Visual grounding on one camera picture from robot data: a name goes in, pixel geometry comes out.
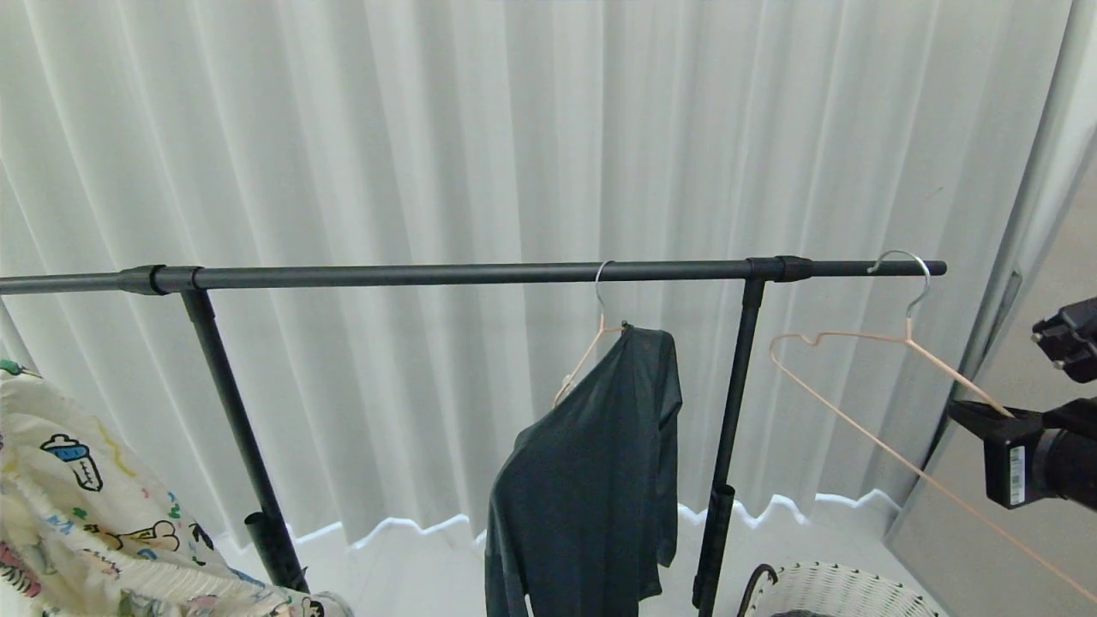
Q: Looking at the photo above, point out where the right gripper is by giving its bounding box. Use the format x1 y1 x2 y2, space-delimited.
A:
984 398 1097 511

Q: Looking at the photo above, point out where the pink clothes hanger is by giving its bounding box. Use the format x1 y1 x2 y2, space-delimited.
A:
769 250 1097 605
553 260 626 409

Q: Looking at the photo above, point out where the dark grey shirt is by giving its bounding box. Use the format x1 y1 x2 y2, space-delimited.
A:
484 323 684 617

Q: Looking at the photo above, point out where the cream printed garment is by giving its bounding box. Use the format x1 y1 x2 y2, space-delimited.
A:
0 360 354 617

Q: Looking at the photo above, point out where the white laundry basket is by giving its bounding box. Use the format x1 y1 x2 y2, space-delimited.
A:
739 561 944 617

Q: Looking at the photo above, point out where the black clothes rack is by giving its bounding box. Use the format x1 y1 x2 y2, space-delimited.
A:
0 255 948 617

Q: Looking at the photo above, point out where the white curtain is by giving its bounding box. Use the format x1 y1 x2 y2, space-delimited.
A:
0 0 1097 549

